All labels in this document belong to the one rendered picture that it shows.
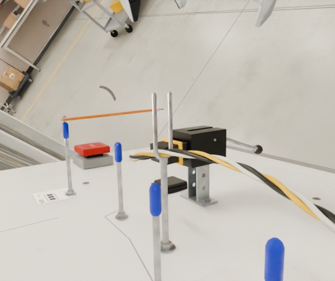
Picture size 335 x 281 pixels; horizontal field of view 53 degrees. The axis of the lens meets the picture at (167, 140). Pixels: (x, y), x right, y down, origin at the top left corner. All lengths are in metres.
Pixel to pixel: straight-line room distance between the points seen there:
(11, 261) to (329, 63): 1.83
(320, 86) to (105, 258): 1.70
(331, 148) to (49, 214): 1.43
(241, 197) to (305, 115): 1.42
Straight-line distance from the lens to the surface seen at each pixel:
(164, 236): 0.31
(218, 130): 0.40
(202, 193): 0.42
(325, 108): 1.81
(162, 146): 0.37
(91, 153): 0.59
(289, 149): 1.77
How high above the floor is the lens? 1.36
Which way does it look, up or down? 34 degrees down
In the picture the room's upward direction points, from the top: 55 degrees counter-clockwise
